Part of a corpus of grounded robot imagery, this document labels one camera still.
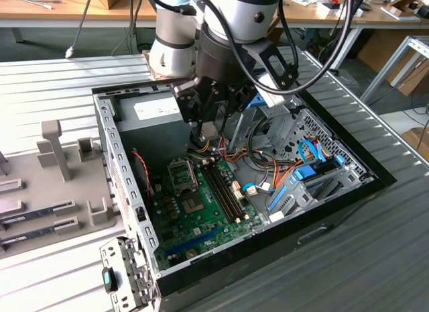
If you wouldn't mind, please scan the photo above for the blue expansion slot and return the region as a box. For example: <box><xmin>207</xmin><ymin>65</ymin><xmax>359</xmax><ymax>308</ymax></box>
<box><xmin>164</xmin><ymin>226</ymin><xmax>222</xmax><ymax>258</ymax></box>

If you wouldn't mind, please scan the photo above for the black case fan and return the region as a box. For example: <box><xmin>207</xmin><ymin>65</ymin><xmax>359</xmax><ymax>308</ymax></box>
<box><xmin>129</xmin><ymin>146</ymin><xmax>156</xmax><ymax>201</ymax></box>

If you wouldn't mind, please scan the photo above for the white wrist camera black mount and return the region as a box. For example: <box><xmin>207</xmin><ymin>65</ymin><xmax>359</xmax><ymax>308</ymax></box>
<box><xmin>243</xmin><ymin>43</ymin><xmax>300</xmax><ymax>109</ymax></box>

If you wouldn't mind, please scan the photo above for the large cardboard box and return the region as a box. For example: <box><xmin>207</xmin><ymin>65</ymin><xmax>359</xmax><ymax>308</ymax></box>
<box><xmin>357</xmin><ymin>30</ymin><xmax>429</xmax><ymax>97</ymax></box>

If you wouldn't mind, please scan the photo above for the red orange wire bundle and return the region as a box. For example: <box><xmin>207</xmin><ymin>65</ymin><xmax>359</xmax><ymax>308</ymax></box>
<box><xmin>217</xmin><ymin>137</ymin><xmax>251</xmax><ymax>164</ymax></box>

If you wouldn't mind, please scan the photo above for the grey disk bay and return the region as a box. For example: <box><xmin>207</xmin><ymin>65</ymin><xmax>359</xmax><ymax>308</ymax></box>
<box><xmin>266</xmin><ymin>162</ymin><xmax>376</xmax><ymax>222</ymax></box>

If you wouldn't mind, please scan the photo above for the dark blue RAM stick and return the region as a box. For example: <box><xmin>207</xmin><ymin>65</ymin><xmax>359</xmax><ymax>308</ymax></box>
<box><xmin>0</xmin><ymin>206</ymin><xmax>56</xmax><ymax>225</ymax></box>
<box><xmin>0</xmin><ymin>224</ymin><xmax>56</xmax><ymax>246</ymax></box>

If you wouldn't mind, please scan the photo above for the black stand pole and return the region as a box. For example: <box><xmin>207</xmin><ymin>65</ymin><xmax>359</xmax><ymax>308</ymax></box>
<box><xmin>316</xmin><ymin>0</ymin><xmax>369</xmax><ymax>71</ymax></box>

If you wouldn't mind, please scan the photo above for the green motherboard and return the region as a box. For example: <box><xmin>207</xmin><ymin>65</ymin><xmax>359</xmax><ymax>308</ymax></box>
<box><xmin>147</xmin><ymin>154</ymin><xmax>272</xmax><ymax>272</ymax></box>

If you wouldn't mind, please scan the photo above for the blue drive bay latch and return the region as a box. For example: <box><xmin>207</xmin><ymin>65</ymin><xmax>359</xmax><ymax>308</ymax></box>
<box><xmin>246</xmin><ymin>92</ymin><xmax>269</xmax><ymax>109</ymax></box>

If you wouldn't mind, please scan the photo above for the black cable bundle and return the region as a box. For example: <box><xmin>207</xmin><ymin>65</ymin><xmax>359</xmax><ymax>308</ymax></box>
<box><xmin>246</xmin><ymin>119</ymin><xmax>279</xmax><ymax>168</ymax></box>

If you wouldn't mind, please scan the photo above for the aluminium shelf frame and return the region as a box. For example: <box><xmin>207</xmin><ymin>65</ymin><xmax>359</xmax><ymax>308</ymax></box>
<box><xmin>360</xmin><ymin>35</ymin><xmax>429</xmax><ymax>105</ymax></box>

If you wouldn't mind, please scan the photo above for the wooden desk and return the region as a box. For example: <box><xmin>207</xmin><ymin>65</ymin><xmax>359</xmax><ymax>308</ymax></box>
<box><xmin>274</xmin><ymin>0</ymin><xmax>429</xmax><ymax>71</ymax></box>
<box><xmin>0</xmin><ymin>0</ymin><xmax>158</xmax><ymax>28</ymax></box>

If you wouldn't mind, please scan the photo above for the small white box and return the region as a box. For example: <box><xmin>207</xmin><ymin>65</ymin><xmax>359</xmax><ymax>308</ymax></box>
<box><xmin>316</xmin><ymin>0</ymin><xmax>365</xmax><ymax>19</ymax></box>

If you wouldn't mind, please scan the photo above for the black PC case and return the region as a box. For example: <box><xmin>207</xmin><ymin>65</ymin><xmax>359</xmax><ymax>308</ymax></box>
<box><xmin>90</xmin><ymin>66</ymin><xmax>398</xmax><ymax>312</ymax></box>

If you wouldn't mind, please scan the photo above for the teal latch tab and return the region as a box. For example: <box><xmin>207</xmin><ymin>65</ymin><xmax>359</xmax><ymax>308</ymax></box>
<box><xmin>101</xmin><ymin>266</ymin><xmax>119</xmax><ymax>293</ymax></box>

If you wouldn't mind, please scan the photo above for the blue disk carrier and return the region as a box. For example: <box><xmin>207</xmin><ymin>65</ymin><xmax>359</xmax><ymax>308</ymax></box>
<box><xmin>267</xmin><ymin>153</ymin><xmax>347</xmax><ymax>213</ymax></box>

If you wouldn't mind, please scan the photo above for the open cardboard box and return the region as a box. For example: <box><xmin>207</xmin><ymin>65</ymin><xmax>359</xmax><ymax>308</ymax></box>
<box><xmin>385</xmin><ymin>0</ymin><xmax>429</xmax><ymax>21</ymax></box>

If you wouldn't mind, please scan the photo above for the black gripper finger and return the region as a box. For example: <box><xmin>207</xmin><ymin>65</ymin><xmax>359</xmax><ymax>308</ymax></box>
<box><xmin>170</xmin><ymin>79</ymin><xmax>207</xmax><ymax>142</ymax></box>
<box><xmin>217</xmin><ymin>85</ymin><xmax>259</xmax><ymax>138</ymax></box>

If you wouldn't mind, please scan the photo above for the black RAM slot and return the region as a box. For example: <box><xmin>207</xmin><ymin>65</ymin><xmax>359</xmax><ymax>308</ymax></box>
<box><xmin>205</xmin><ymin>160</ymin><xmax>242</xmax><ymax>223</ymax></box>
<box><xmin>202</xmin><ymin>161</ymin><xmax>238</xmax><ymax>225</ymax></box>
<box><xmin>209</xmin><ymin>160</ymin><xmax>246</xmax><ymax>221</ymax></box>
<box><xmin>213</xmin><ymin>158</ymin><xmax>251</xmax><ymax>220</ymax></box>

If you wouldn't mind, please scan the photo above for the yellow black wire bundle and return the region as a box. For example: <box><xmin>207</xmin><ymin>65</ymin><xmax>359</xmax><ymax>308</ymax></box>
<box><xmin>195</xmin><ymin>140</ymin><xmax>215</xmax><ymax>155</ymax></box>

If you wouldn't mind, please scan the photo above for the metal socket cover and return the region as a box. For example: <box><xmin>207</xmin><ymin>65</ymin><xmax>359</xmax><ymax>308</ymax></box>
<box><xmin>166</xmin><ymin>156</ymin><xmax>199</xmax><ymax>195</ymax></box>

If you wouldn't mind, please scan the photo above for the grey power supply unit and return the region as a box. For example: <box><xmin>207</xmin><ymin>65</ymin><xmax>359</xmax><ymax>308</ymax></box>
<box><xmin>112</xmin><ymin>90</ymin><xmax>195</xmax><ymax>168</ymax></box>

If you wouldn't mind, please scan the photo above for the small cardboard box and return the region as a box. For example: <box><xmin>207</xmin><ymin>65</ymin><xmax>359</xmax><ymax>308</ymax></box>
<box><xmin>400</xmin><ymin>126</ymin><xmax>429</xmax><ymax>158</ymax></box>

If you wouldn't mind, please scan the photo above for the red fan wire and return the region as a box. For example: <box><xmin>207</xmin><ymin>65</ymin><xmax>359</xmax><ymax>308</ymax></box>
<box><xmin>130</xmin><ymin>150</ymin><xmax>151</xmax><ymax>197</ymax></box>

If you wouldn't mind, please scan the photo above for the blue SATA wire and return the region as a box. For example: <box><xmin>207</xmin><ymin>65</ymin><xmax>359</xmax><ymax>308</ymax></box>
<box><xmin>297</xmin><ymin>140</ymin><xmax>328</xmax><ymax>164</ymax></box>

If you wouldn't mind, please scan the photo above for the grey card retention bracket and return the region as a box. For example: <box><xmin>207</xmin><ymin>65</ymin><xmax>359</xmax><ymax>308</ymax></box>
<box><xmin>99</xmin><ymin>236</ymin><xmax>161</xmax><ymax>309</ymax></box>

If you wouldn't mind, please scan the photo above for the silver CPU green edge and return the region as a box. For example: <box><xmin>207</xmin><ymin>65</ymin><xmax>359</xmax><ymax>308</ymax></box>
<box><xmin>200</xmin><ymin>121</ymin><xmax>221</xmax><ymax>142</ymax></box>

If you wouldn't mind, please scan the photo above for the grey parts rack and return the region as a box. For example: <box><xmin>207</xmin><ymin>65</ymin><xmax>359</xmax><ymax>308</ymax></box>
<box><xmin>0</xmin><ymin>119</ymin><xmax>127</xmax><ymax>259</ymax></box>

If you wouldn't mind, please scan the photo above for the thick black camera cable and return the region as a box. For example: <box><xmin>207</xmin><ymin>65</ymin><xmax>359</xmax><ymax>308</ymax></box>
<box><xmin>231</xmin><ymin>0</ymin><xmax>355</xmax><ymax>97</ymax></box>

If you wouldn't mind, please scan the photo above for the grey dangling cable with plug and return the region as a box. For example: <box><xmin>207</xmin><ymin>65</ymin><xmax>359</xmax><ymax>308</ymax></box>
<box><xmin>64</xmin><ymin>0</ymin><xmax>94</xmax><ymax>60</ymax></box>

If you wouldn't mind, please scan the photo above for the metal locking lever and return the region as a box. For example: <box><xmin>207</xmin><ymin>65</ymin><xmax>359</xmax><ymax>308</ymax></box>
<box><xmin>189</xmin><ymin>156</ymin><xmax>202</xmax><ymax>195</ymax></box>

